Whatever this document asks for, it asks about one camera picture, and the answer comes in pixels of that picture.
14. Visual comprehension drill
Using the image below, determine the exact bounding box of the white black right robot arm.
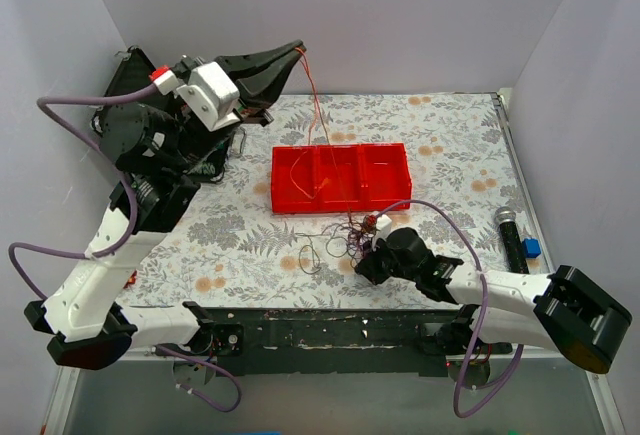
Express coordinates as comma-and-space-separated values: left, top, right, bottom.
355, 227, 632, 374

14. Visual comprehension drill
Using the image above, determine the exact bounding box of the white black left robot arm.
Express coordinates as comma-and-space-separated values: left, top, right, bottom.
25, 40, 305, 370

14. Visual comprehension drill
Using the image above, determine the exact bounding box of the red three-compartment plastic tray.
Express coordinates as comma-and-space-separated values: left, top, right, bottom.
271, 143, 412, 215

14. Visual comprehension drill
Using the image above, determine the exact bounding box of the black poker chip case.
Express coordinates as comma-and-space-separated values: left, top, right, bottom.
87, 45, 248, 185

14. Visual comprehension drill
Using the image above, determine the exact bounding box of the black handheld microphone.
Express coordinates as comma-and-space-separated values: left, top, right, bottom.
494, 206, 529, 274

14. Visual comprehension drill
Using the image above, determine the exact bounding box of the small blue block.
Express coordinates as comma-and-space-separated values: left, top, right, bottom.
522, 238, 542, 259

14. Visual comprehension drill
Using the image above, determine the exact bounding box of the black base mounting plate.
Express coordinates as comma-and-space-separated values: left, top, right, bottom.
154, 307, 514, 379

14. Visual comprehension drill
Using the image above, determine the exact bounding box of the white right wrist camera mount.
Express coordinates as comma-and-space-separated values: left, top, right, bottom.
371, 214, 393, 248

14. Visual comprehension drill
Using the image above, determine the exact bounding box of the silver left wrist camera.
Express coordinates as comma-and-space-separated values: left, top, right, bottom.
176, 62, 241, 132

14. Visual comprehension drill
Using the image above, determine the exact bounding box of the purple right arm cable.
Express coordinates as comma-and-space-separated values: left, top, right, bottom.
372, 198, 525, 419

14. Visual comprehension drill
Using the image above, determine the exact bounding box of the aluminium rail frame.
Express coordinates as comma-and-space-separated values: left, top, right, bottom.
42, 349, 623, 434

